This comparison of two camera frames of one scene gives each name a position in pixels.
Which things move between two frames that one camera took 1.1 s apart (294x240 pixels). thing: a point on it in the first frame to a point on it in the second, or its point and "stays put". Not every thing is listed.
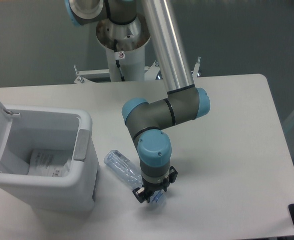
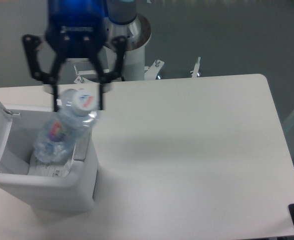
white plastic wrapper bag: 45,163 stays put
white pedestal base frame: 91,76 stays put
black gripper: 150,188 to 76,28
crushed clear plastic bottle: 120,164 to 58,136
